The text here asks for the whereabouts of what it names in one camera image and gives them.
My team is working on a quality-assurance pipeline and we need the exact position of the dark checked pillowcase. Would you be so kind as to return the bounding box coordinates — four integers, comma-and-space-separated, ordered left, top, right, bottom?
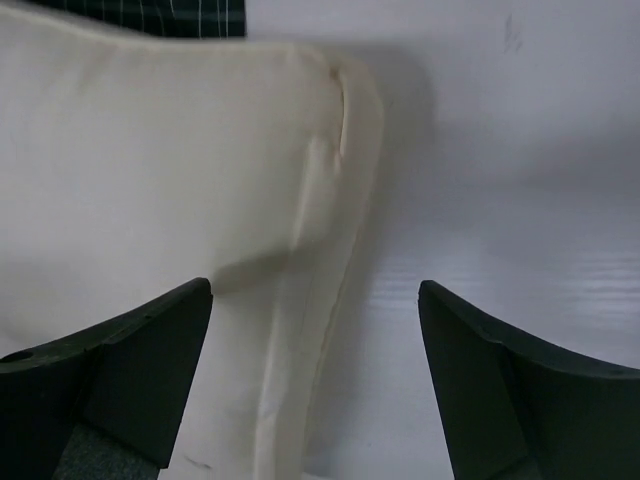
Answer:
74, 0, 250, 40

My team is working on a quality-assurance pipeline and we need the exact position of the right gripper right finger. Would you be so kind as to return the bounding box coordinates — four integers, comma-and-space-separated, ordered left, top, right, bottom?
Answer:
418, 280, 639, 479

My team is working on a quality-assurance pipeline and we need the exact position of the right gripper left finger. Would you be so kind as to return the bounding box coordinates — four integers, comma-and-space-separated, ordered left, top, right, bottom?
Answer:
1, 278, 213, 479

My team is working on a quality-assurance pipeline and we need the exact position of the cream pillow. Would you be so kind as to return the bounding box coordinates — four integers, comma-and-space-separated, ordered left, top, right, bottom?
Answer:
1, 1, 383, 479

